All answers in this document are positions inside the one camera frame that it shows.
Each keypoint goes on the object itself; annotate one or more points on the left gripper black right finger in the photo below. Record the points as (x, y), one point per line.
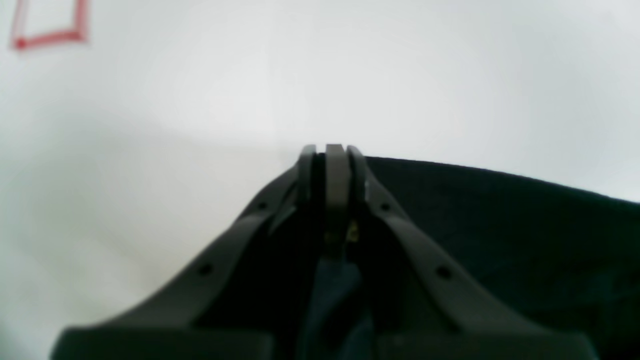
(424, 305)

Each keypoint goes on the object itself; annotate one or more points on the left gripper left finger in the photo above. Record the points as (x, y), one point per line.
(244, 297)

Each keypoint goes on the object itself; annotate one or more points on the black T-shirt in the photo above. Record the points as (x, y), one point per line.
(565, 257)

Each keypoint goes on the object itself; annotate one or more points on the red square marking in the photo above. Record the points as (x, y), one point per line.
(42, 23)

